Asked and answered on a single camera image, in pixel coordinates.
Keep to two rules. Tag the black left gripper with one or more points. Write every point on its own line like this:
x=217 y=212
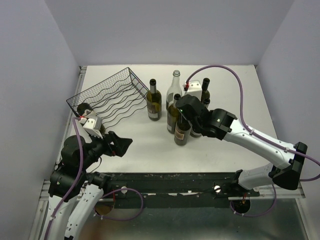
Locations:
x=119 y=147

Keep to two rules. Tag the green bottle white label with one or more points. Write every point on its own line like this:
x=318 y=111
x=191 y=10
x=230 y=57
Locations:
x=87 y=112

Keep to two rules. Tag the green bottle brown label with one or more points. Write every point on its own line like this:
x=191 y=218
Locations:
x=182 y=132

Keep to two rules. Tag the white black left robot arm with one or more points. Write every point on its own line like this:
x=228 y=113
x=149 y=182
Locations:
x=73 y=191

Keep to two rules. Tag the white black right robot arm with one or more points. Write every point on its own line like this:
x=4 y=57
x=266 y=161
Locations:
x=286 y=160

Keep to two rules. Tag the tall clear glass bottle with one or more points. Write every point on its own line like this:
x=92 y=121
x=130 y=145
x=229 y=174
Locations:
x=175 y=88

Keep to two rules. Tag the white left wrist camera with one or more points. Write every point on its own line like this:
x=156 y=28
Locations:
x=91 y=125

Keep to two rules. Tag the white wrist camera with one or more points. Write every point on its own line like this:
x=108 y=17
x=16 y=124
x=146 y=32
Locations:
x=194 y=89
x=91 y=125

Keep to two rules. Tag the black wire wine rack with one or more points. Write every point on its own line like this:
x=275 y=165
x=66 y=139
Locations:
x=114 y=99

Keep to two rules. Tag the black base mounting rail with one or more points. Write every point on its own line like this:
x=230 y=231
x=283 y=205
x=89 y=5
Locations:
x=174 y=190

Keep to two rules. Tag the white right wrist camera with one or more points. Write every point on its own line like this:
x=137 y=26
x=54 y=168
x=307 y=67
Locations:
x=194 y=89

